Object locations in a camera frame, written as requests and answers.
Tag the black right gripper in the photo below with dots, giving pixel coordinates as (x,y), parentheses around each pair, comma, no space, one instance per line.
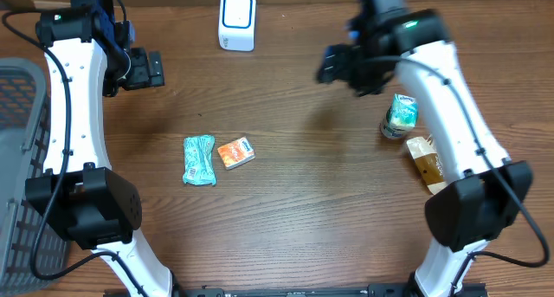
(340,68)

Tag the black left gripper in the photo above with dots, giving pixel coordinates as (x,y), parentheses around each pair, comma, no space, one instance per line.
(144,77)

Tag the teal tissue pack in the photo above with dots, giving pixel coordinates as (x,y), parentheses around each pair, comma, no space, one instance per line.
(405,108)
(198,163)

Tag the green lid jar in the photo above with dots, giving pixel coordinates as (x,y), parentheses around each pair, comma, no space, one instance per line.
(394,128)

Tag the brown snack bag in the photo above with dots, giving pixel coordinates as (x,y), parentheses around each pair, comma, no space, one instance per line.
(424,153)

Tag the orange tissue pack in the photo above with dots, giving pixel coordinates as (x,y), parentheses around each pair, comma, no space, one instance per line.
(236,153)

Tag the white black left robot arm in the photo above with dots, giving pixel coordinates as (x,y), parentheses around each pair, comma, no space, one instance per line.
(91,56)

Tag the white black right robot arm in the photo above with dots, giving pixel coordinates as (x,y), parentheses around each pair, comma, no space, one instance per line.
(485,189)

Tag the white barcode scanner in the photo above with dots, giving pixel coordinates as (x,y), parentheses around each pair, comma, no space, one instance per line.
(236,26)

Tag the dark grey plastic basket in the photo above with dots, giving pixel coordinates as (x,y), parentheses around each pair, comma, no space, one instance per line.
(24,145)

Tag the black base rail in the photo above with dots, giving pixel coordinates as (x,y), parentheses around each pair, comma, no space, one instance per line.
(373,290)

